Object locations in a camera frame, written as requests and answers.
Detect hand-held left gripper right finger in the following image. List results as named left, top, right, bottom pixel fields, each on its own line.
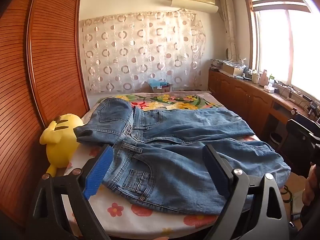
left=202, top=144, right=290, bottom=240

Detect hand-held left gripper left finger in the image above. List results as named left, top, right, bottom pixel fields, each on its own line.
left=26, top=144, right=114, bottom=240

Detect blue denim pants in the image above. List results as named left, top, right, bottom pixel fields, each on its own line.
left=74, top=98, right=292, bottom=215

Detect person's right forearm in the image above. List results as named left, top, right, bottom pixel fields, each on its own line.
left=302, top=166, right=320, bottom=206

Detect black chair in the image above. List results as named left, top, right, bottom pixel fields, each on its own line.
left=285, top=119, right=317, bottom=178

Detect dark waste bin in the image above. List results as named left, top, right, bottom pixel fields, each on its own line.
left=270, top=133, right=284, bottom=153

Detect black tripod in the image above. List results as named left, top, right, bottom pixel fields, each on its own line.
left=309, top=102, right=320, bottom=121

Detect yellow plush toy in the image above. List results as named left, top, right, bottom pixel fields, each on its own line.
left=40, top=114, right=84, bottom=177

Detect bed with floral sheet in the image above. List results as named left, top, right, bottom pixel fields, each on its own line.
left=62, top=91, right=290, bottom=239

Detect wooden cabinet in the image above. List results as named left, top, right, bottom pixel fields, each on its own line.
left=208, top=69, right=320, bottom=147

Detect pink bottle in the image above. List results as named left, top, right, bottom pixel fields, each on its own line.
left=259, top=69, right=269, bottom=86

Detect cardboard box with blue cloth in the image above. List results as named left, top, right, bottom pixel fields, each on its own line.
left=149, top=78, right=175, bottom=93

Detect white open cardboard box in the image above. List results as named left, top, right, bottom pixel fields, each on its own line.
left=222, top=62, right=247, bottom=77

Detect stack of small packages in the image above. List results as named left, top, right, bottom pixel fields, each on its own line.
left=210, top=59, right=223, bottom=72

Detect wooden framed window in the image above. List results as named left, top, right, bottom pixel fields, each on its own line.
left=246, top=0, right=320, bottom=103

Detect sheer circle-patterned curtain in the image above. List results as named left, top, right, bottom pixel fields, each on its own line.
left=79, top=11, right=208, bottom=96

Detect wooden slatted wardrobe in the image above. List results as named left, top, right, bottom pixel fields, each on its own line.
left=0, top=0, right=90, bottom=228

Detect white drawn curtain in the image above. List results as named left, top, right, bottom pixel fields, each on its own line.
left=219, top=0, right=237, bottom=60

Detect white air deflector panel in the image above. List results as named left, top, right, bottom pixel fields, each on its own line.
left=171, top=0, right=218, bottom=13

